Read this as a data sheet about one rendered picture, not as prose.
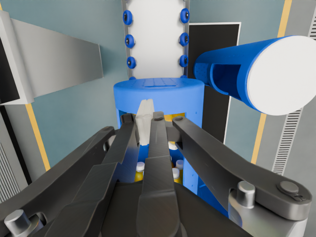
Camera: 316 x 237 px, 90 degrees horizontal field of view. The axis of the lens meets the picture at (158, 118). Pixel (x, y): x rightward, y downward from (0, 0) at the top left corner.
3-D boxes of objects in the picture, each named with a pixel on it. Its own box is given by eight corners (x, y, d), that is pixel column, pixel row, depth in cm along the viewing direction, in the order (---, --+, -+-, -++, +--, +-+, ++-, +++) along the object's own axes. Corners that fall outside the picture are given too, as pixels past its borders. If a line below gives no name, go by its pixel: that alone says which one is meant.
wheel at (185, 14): (185, 23, 59) (190, 22, 58) (179, 23, 56) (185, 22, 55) (185, 9, 57) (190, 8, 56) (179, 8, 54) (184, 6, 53)
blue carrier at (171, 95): (138, 230, 93) (132, 298, 67) (121, 78, 64) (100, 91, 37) (185, 227, 94) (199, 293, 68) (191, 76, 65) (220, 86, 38)
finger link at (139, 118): (148, 145, 15) (140, 146, 15) (150, 120, 22) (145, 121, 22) (143, 116, 14) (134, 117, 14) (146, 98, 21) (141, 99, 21)
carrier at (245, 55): (206, 43, 133) (186, 74, 141) (287, 16, 51) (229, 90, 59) (232, 63, 139) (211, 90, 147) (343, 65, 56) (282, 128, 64)
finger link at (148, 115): (143, 116, 14) (151, 115, 14) (146, 98, 21) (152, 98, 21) (148, 145, 15) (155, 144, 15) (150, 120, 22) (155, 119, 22)
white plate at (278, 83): (290, 17, 50) (287, 18, 51) (232, 91, 58) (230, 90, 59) (344, 66, 55) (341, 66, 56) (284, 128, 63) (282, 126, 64)
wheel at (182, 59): (185, 62, 64) (190, 62, 63) (180, 69, 62) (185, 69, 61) (183, 52, 61) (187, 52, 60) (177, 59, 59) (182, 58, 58)
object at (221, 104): (173, 166, 193) (175, 175, 179) (175, 27, 142) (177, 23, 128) (216, 165, 193) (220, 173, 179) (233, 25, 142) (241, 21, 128)
